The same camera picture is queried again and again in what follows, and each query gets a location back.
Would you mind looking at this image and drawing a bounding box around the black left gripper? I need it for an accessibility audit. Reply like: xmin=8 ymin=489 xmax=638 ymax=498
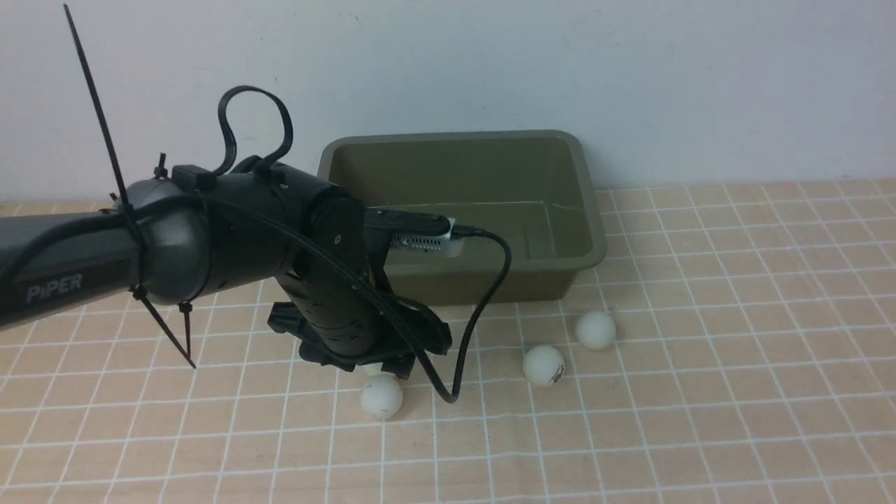
xmin=268 ymin=272 xmax=417 ymax=379

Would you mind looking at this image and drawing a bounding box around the white ping-pong ball with logo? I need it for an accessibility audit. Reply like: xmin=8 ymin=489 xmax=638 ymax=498
xmin=522 ymin=345 xmax=566 ymax=387

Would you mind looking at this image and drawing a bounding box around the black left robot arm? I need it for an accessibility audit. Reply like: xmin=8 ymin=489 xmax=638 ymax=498
xmin=1 ymin=163 xmax=454 ymax=379

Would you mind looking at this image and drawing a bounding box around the black zip tie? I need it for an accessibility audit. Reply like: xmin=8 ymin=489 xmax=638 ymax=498
xmin=63 ymin=3 xmax=198 ymax=370

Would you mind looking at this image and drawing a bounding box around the olive green plastic bin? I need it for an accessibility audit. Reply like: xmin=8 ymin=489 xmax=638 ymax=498
xmin=318 ymin=130 xmax=608 ymax=303

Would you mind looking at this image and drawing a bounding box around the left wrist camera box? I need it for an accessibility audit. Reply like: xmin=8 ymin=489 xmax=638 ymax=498
xmin=363 ymin=208 xmax=463 ymax=258

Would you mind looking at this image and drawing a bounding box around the black left camera cable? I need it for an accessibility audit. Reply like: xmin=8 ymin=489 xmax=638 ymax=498
xmin=203 ymin=196 xmax=512 ymax=404

